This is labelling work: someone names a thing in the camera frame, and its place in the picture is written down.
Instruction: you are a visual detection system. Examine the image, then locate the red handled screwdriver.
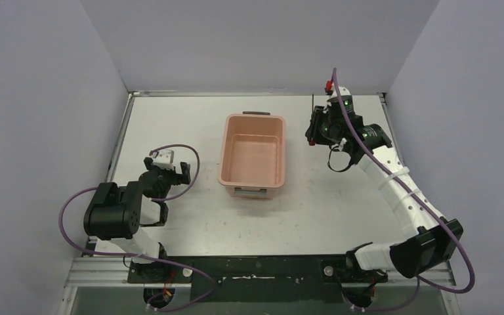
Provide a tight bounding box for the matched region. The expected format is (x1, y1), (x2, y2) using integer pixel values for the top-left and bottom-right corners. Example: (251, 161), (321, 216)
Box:
(305, 94), (316, 146)

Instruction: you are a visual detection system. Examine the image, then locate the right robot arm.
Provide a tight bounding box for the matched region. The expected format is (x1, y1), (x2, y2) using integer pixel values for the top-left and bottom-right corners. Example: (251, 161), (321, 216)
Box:
(305, 96), (463, 282)

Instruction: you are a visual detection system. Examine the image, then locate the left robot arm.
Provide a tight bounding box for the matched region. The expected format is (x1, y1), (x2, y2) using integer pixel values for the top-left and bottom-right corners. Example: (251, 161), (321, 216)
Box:
(83, 157), (191, 283)

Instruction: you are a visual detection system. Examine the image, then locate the pink plastic bin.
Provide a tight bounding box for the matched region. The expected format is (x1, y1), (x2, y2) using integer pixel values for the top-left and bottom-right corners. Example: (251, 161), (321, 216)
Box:
(218, 112), (286, 199)

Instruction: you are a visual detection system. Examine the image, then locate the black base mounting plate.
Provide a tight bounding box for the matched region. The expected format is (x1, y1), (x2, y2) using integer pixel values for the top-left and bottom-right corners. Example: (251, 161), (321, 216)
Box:
(127, 254), (389, 303)

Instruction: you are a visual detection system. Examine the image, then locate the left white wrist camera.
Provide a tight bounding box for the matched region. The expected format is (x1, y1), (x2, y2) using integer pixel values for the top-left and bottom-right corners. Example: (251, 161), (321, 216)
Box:
(152, 149), (175, 171)

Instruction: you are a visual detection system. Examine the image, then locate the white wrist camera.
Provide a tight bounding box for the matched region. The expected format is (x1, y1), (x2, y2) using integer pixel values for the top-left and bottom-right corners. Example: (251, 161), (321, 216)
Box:
(152, 149), (175, 171)
(324, 81), (351, 102)

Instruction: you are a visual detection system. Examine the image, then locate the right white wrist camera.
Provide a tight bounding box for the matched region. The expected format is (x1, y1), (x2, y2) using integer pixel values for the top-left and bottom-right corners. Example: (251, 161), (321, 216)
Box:
(324, 81), (351, 102)

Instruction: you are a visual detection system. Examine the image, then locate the aluminium frame rail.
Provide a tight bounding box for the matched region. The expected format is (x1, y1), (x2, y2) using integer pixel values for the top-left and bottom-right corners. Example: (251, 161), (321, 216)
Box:
(65, 257), (455, 288)

